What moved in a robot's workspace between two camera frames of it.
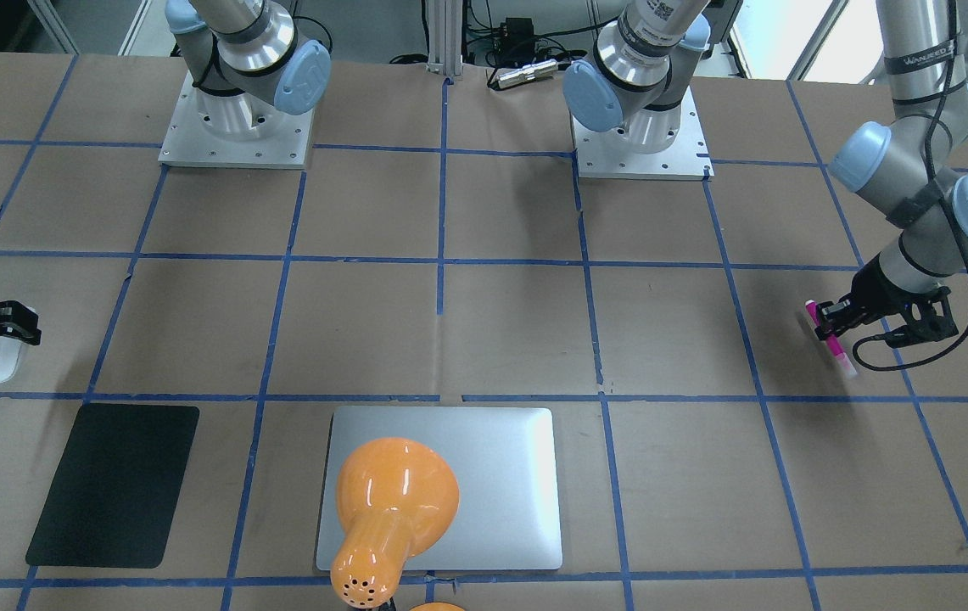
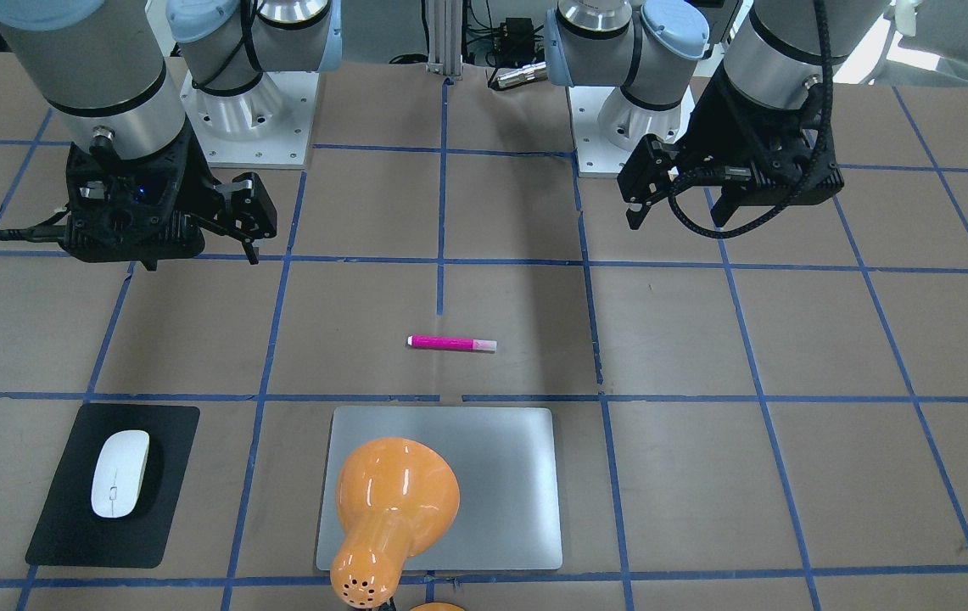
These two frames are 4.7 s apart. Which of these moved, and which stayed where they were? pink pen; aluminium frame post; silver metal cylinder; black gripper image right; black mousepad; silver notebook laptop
Moved: pink pen; black gripper image right
Stayed: black mousepad; aluminium frame post; silver metal cylinder; silver notebook laptop
